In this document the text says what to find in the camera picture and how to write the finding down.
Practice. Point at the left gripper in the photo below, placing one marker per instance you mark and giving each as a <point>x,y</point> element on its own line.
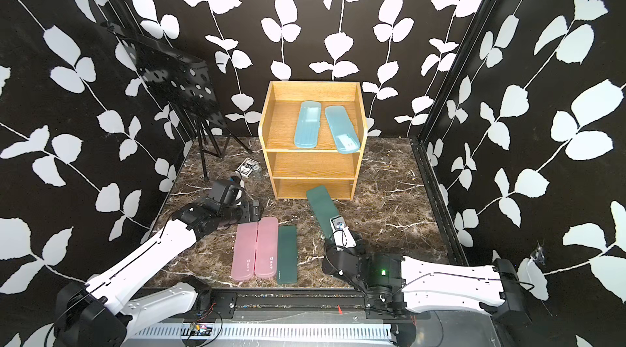
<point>248,215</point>

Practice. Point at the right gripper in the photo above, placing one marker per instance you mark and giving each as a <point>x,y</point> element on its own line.
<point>328,251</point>

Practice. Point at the dark green pencil case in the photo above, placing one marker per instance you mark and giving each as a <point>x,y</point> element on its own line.
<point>324,210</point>
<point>287,264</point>

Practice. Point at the light blue ribbed pencil case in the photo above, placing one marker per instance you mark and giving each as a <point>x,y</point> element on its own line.
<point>308,125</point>

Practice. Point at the light blue case with label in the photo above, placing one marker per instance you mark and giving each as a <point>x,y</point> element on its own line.
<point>342,130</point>

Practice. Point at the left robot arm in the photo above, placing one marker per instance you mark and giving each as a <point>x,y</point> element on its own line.
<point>104,311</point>

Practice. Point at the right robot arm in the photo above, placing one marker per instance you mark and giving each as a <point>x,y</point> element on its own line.
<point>395,286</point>

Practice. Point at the left pink pencil case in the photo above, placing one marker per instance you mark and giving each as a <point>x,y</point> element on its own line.
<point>244,252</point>

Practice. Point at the pink pencil case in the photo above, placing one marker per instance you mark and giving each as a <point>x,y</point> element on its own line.
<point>244,252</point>
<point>267,248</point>

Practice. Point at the wooden three-tier shelf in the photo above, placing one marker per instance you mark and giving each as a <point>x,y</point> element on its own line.
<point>293,171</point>

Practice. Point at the right pink pencil case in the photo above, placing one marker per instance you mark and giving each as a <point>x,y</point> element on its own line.
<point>267,248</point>

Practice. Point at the black perforated music stand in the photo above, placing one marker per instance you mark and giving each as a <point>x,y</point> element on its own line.
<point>183,80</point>

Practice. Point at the small circuit board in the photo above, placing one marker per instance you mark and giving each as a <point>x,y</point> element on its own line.
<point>197,331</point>

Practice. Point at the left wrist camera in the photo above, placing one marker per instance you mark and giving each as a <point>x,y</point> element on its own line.
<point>234,183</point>

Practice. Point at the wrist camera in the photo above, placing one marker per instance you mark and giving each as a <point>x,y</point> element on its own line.
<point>234,183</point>
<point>341,233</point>

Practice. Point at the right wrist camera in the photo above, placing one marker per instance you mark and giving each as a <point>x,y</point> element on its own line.
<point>341,233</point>

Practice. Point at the white perforated cable duct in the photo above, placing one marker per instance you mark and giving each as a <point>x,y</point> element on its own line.
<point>368,333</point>

